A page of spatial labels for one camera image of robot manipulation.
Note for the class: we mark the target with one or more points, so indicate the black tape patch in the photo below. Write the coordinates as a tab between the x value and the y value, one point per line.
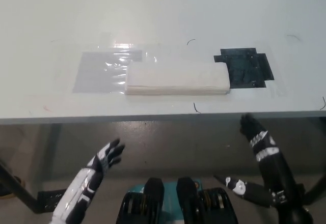
244	68

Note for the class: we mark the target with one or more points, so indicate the black metal stand bar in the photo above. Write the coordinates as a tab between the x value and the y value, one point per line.
318	185
24	192

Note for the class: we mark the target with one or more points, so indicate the clear plastic bag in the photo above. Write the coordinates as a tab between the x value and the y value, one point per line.
99	73

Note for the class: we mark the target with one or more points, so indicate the white napkin stack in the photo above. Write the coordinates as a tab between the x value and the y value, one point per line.
175	77

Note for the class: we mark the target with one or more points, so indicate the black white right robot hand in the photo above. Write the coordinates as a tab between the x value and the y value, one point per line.
276	173

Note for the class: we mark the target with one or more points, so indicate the black teal robot body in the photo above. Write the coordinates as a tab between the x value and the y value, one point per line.
178	203

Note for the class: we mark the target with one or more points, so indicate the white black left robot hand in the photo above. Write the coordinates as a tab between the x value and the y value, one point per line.
84	180

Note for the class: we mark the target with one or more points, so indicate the grey table leg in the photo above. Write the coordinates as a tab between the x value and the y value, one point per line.
51	157

